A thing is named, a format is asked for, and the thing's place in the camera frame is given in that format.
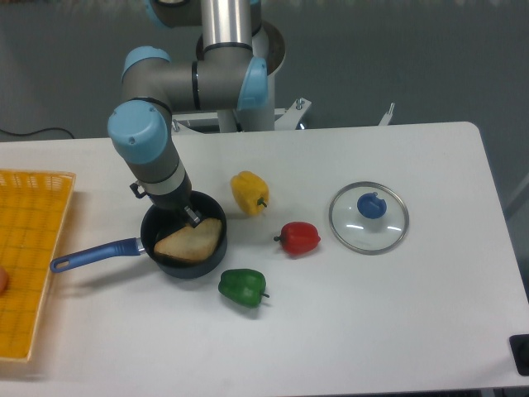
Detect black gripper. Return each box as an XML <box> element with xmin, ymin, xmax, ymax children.
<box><xmin>130</xmin><ymin>182</ymin><xmax>203</xmax><ymax>228</ymax></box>

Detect triangle toast bread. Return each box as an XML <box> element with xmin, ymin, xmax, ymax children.
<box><xmin>154</xmin><ymin>218</ymin><xmax>222</xmax><ymax>263</ymax></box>

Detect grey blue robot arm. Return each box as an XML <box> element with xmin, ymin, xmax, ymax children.
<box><xmin>107</xmin><ymin>1</ymin><xmax>269</xmax><ymax>227</ymax></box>

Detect yellow bell pepper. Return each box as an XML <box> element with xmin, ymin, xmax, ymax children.
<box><xmin>230</xmin><ymin>170</ymin><xmax>269</xmax><ymax>216</ymax></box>

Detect green bell pepper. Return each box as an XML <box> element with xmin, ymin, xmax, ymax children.
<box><xmin>217</xmin><ymin>269</ymin><xmax>269</xmax><ymax>309</ymax></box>

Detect red bell pepper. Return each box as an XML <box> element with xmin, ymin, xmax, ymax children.
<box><xmin>274</xmin><ymin>222</ymin><xmax>321</xmax><ymax>256</ymax></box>

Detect yellow woven basket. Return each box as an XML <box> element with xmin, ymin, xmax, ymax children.
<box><xmin>1</xmin><ymin>170</ymin><xmax>76</xmax><ymax>362</ymax></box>

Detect glass lid blue knob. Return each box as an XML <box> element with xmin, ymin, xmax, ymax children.
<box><xmin>328</xmin><ymin>181</ymin><xmax>410</xmax><ymax>256</ymax></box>

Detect orange object in basket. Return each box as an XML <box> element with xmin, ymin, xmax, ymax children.
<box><xmin>0</xmin><ymin>266</ymin><xmax>9</xmax><ymax>294</ymax></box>

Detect black table corner device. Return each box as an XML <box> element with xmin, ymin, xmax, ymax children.
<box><xmin>509</xmin><ymin>334</ymin><xmax>529</xmax><ymax>376</ymax></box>

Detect black saucepan blue handle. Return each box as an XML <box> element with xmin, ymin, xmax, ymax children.
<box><xmin>50</xmin><ymin>191</ymin><xmax>227</xmax><ymax>279</ymax></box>

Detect white metal mounting frame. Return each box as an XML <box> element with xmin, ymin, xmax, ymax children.
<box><xmin>170</xmin><ymin>98</ymin><xmax>397</xmax><ymax>134</ymax></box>

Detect black floor cable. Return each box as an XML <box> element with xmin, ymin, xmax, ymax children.
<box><xmin>0</xmin><ymin>127</ymin><xmax>76</xmax><ymax>139</ymax></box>

